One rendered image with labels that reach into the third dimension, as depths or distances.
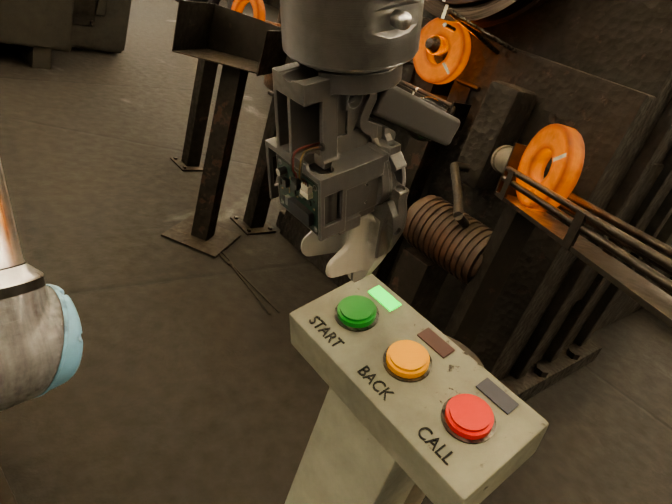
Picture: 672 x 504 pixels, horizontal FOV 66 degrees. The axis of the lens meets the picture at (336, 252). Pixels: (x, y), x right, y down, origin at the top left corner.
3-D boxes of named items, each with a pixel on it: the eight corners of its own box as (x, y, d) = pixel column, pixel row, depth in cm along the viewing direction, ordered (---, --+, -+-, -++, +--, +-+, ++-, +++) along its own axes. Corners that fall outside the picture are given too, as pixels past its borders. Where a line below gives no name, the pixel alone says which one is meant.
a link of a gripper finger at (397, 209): (350, 240, 46) (353, 153, 40) (365, 233, 46) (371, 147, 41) (385, 268, 43) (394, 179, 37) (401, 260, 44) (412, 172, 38)
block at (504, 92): (473, 176, 132) (514, 83, 122) (497, 190, 128) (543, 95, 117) (448, 176, 125) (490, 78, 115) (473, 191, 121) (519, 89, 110)
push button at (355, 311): (359, 299, 55) (359, 287, 54) (383, 322, 53) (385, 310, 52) (329, 316, 53) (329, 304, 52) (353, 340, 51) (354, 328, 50)
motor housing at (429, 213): (373, 359, 147) (444, 190, 123) (428, 414, 134) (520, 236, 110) (339, 370, 138) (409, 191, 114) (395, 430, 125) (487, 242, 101)
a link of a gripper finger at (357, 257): (313, 299, 47) (312, 217, 41) (364, 273, 49) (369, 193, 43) (334, 320, 45) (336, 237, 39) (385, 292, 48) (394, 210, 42)
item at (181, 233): (178, 211, 189) (214, 3, 157) (243, 237, 187) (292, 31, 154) (146, 230, 171) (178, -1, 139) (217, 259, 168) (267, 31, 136)
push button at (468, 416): (464, 395, 46) (468, 383, 45) (500, 427, 44) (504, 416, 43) (433, 419, 45) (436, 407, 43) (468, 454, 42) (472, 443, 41)
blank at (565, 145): (525, 218, 101) (509, 214, 100) (535, 143, 103) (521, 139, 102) (579, 202, 86) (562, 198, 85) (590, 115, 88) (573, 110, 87)
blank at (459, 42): (412, 49, 138) (403, 47, 135) (454, 5, 127) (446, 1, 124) (435, 97, 134) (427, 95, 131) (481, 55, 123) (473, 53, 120)
